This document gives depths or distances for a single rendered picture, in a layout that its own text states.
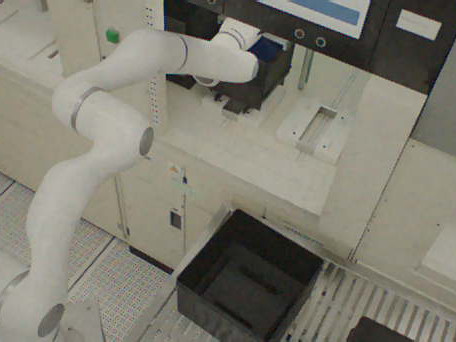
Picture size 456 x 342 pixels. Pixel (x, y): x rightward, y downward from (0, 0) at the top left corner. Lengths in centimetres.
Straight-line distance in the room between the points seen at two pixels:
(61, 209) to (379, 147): 68
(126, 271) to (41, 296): 138
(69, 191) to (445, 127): 77
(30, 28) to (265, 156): 106
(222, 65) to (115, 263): 137
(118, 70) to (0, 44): 115
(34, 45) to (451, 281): 159
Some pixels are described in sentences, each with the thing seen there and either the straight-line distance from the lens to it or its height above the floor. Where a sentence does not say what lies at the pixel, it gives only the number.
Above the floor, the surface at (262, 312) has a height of 77.
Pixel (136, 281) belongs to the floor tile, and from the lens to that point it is 241.
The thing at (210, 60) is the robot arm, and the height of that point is 131.
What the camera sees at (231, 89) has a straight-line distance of 169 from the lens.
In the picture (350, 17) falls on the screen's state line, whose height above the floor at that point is 151.
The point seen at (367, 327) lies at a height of 86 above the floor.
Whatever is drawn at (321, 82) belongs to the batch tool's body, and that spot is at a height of 87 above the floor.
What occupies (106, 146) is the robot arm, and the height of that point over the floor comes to 136.
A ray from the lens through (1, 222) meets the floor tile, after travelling 270.
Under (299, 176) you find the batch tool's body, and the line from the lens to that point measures 165.
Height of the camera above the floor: 213
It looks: 51 degrees down
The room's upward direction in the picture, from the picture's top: 6 degrees clockwise
